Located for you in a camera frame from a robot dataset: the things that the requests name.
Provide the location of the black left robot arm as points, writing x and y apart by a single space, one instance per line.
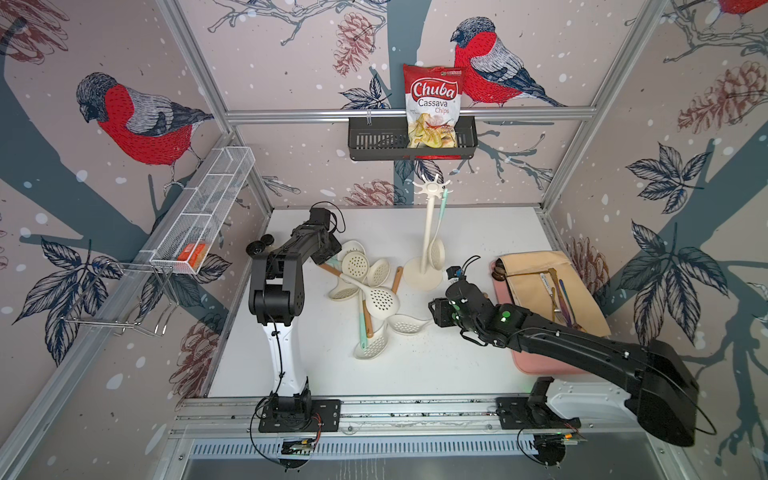
276 296

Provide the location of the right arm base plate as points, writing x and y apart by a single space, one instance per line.
523 412

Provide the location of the purple cutlery piece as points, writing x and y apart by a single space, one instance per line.
572 314

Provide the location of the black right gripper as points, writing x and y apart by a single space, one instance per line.
439 308

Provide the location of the red orange packet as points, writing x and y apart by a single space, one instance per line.
193 254

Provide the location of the Chuba cassava chips bag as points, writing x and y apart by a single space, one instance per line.
433 99

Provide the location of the pink tray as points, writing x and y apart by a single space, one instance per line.
527 363

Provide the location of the gold spoon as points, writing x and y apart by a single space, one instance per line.
559 309

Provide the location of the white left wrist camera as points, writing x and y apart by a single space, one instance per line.
320 216

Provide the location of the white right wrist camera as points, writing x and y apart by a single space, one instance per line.
455 273

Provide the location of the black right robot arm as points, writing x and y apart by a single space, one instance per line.
663 393

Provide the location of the wire hook rack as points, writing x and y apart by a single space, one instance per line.
125 296

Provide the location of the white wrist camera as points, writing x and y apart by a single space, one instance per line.
320 216
455 273

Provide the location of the black wall basket shelf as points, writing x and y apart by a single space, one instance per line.
388 139

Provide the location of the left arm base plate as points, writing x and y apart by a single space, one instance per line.
288 414

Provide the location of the cream utensil rack stand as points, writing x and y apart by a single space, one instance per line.
418 272

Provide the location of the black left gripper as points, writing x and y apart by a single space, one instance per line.
336 247

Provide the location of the cream skimmer round head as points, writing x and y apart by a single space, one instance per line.
355 265

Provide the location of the black lid pepper shaker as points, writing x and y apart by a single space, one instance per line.
260 245

